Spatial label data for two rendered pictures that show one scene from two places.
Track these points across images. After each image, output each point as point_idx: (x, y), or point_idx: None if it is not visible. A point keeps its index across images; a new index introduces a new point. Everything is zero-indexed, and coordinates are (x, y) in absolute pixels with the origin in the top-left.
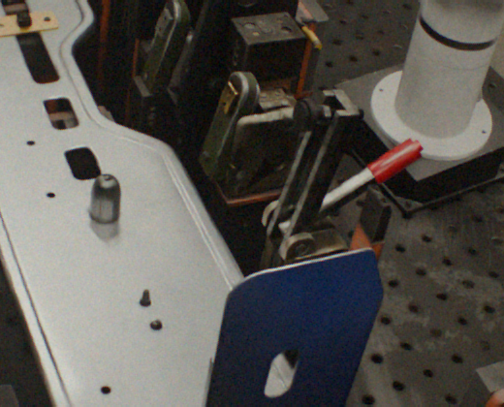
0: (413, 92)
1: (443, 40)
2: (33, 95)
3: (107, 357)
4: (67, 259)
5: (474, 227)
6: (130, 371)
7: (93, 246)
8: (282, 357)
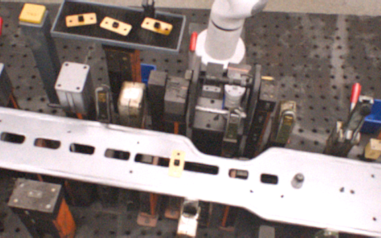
0: (224, 50)
1: (235, 29)
2: (224, 178)
3: (361, 212)
4: (315, 204)
5: None
6: (369, 208)
7: (311, 194)
8: (377, 164)
